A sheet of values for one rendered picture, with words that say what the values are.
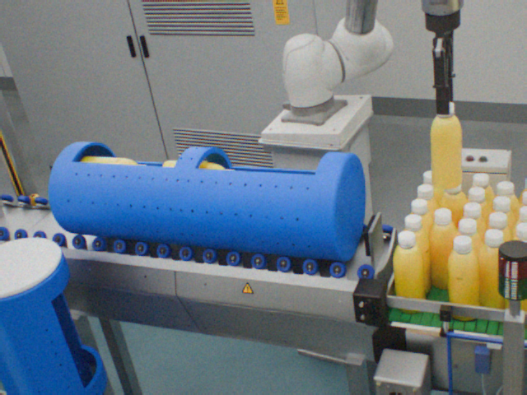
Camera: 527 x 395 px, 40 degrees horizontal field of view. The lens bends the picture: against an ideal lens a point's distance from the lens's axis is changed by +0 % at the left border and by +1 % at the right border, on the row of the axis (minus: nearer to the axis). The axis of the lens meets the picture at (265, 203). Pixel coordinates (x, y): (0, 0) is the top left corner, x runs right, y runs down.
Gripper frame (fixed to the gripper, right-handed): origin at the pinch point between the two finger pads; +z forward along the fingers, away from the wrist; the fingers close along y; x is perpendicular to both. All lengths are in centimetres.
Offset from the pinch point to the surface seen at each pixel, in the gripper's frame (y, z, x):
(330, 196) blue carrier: 15.7, 19.5, -25.0
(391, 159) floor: -222, 139, -74
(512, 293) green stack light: 44, 20, 20
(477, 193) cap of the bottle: -2.3, 27.2, 6.9
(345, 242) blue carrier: 13.0, 34.9, -23.6
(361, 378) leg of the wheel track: 15, 81, -23
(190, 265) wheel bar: 16, 46, -70
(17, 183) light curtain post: -25, 48, -167
